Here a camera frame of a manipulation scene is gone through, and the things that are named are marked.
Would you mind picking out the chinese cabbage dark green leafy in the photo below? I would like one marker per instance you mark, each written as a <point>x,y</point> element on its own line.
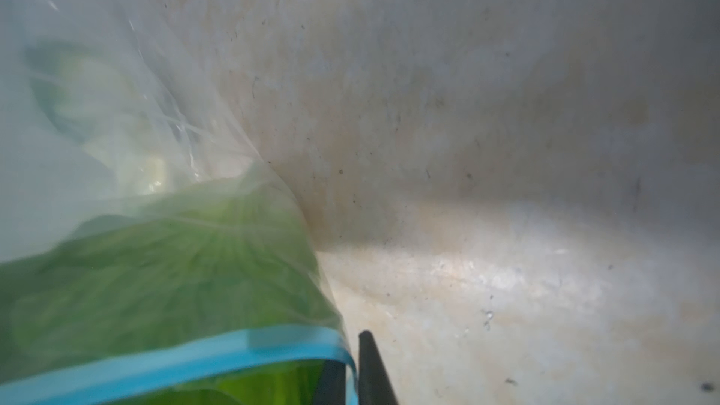
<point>212,295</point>

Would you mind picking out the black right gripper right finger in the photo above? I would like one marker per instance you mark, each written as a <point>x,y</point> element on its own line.
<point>374,386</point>

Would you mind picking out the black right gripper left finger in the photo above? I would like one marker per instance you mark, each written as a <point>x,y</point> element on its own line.
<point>331,386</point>

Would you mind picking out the chinese cabbage front pale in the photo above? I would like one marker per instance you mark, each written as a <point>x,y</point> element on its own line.
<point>117,111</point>

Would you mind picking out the clear zipper bag blue seal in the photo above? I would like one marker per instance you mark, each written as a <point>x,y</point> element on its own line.
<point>49,186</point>

